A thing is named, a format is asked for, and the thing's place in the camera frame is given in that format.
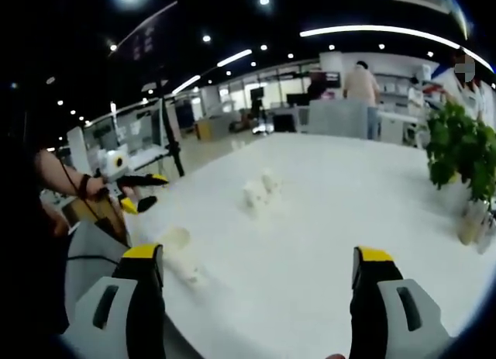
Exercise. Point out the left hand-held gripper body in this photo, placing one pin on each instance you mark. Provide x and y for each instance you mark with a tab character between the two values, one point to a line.
114	163

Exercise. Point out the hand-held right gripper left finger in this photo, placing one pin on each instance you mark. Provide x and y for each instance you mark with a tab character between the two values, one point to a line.
128	316

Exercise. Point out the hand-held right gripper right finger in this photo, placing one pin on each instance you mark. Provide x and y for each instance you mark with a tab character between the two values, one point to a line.
387	316

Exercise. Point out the nested paper cup stack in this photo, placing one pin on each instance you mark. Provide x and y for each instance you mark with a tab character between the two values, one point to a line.
182	254

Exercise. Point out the pile of paper cups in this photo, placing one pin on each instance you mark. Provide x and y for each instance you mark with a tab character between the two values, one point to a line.
261	192

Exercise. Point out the person's left hand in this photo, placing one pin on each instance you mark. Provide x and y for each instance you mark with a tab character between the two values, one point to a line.
93	186

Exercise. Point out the person's right hand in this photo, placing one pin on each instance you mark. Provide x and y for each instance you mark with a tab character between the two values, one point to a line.
335	356

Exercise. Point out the brown cardboard box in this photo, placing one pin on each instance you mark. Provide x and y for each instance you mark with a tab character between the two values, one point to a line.
100	219

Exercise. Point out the clear panel workbench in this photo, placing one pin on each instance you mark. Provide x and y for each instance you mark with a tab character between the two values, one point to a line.
135	134

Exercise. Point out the black tripod stand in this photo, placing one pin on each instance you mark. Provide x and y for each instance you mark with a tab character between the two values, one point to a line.
172	142

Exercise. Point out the grey chair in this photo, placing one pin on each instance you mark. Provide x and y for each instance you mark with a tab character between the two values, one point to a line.
337	118
93	242

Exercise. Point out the yellow wooden cabinet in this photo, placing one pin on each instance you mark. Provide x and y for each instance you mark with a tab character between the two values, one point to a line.
205	130

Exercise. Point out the white table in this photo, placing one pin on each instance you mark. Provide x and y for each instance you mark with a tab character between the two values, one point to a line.
310	239

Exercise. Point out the small glass jar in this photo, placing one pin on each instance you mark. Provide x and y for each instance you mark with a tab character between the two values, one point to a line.
470	227

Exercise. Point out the dark ceiling banner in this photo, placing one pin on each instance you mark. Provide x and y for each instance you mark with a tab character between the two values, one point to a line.
143	37

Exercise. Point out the potted green plant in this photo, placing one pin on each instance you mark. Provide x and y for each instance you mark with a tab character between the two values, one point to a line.
461	149

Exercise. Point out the long ceiling light strip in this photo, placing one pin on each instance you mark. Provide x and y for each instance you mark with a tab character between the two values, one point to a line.
387	28

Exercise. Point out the dark wall screen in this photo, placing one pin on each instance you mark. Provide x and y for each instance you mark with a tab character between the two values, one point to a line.
329	79

